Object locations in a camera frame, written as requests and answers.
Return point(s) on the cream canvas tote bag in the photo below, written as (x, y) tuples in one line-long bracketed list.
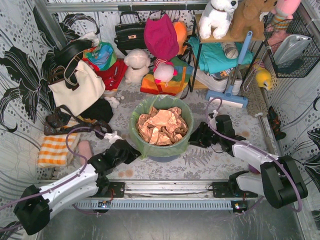
[(88, 90)]

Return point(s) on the teal cloth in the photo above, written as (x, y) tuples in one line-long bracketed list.
[(212, 57)]

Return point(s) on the pink plush doll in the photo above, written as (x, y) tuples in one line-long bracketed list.
[(163, 71)]

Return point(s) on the brown patterned strap bag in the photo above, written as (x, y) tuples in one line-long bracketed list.
[(62, 122)]

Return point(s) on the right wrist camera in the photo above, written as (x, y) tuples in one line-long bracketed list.
[(212, 120)]

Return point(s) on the green trash bag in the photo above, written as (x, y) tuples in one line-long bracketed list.
[(160, 102)]

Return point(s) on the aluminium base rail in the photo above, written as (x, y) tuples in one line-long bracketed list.
[(146, 195)]

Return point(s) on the black wire basket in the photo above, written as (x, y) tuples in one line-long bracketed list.
[(308, 59)]

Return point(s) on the blue handled mop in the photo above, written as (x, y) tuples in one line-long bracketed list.
[(228, 97)]

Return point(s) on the blue trash bin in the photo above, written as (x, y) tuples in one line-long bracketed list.
[(163, 159)]

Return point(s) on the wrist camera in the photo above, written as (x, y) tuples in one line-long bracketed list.
[(112, 137), (212, 120)]

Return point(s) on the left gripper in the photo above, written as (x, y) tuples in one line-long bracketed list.
[(125, 152)]

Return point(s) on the cream plush sheep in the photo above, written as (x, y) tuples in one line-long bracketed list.
[(137, 62)]

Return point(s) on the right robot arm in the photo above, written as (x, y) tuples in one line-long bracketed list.
[(277, 178)]

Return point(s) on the black hat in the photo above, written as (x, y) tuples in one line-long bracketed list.
[(63, 57)]

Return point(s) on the brown teddy bear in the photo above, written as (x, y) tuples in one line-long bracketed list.
[(249, 16)]

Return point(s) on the magenta cloth bag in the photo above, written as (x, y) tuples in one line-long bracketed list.
[(160, 38)]

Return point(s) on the pink cylinder toy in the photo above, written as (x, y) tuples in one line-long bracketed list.
[(85, 151)]

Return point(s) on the silver foil pouch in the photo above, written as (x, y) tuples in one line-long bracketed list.
[(291, 48)]

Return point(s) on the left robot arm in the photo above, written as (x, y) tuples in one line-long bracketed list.
[(38, 205)]

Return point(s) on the yellow plush duck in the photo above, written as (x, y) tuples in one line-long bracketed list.
[(263, 76)]

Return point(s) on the orange plush toy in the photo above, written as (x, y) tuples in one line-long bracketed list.
[(181, 33)]

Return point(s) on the white plush dog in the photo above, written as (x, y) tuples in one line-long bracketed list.
[(216, 18)]

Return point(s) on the black leather handbag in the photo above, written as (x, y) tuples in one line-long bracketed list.
[(130, 36)]

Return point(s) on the crumpled brown paper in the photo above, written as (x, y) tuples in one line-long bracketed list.
[(162, 127)]

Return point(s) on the grey patterned sneaker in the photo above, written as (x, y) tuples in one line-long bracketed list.
[(230, 50)]

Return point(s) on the pink plush in basket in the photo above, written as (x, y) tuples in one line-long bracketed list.
[(282, 17)]

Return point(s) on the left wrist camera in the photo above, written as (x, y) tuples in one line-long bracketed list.
[(112, 137)]

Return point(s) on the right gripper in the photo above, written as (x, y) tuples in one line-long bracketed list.
[(206, 135)]

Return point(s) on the orange checkered towel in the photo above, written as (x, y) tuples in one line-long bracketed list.
[(54, 151)]

